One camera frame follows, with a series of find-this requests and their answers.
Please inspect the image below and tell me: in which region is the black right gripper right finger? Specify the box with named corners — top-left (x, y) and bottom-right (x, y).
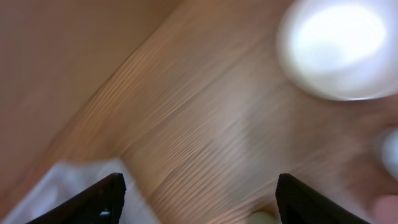
top-left (275, 173), bottom-right (369, 224)

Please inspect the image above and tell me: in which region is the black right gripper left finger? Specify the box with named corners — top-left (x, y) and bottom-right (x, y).
top-left (27, 173), bottom-right (126, 224)

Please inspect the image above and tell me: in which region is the green small cup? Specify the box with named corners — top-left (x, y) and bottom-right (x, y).
top-left (246, 211), bottom-right (280, 224)

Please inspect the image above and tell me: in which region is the pink small cup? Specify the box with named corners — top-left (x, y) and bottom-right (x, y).
top-left (373, 195), bottom-right (398, 224)

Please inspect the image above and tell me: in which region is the grey small cup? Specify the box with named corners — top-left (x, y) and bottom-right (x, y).
top-left (379, 128), bottom-right (397, 180)

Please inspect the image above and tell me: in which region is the cream bowl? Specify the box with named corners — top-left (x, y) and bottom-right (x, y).
top-left (277, 0), bottom-right (397, 101)

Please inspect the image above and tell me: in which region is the clear plastic storage bin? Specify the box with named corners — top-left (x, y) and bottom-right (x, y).
top-left (1, 159), bottom-right (160, 224)

